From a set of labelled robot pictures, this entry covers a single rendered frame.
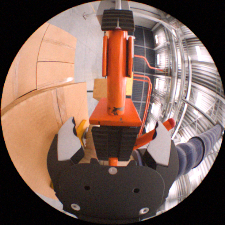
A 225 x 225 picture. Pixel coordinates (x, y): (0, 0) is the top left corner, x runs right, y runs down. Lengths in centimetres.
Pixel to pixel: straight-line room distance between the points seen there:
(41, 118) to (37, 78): 50
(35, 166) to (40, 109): 11
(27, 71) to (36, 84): 14
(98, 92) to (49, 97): 143
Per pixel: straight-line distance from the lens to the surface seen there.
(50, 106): 18
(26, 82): 58
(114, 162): 18
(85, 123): 31
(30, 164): 16
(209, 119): 198
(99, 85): 160
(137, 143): 17
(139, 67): 1105
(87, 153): 18
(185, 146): 44
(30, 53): 64
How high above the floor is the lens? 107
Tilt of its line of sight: 2 degrees down
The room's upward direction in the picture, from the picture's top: 93 degrees clockwise
